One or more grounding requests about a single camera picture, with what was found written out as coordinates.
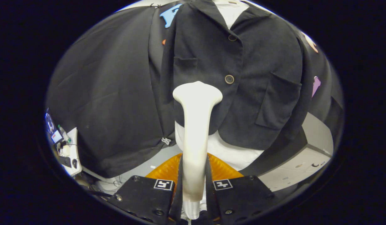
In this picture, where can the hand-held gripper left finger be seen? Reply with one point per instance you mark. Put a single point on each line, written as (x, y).
(178, 197)

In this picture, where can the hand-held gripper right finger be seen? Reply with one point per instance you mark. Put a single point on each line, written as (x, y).
(210, 197)

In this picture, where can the white garment steamer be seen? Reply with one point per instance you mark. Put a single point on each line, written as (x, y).
(196, 134)

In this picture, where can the black blazer jacket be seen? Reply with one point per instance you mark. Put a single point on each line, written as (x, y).
(258, 78)

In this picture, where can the white mannequin torso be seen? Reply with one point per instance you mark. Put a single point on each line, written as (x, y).
(230, 153)

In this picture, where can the white side table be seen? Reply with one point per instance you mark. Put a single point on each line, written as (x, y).
(74, 147)

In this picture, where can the black handheld device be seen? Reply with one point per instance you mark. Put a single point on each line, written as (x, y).
(65, 161)

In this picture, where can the black backdrop cloth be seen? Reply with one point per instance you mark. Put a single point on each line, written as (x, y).
(111, 93)

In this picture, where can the grey storage cabinet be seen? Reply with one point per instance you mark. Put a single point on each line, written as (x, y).
(318, 131)

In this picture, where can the clear plastic bottle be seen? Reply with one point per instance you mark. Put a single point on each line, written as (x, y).
(64, 134)

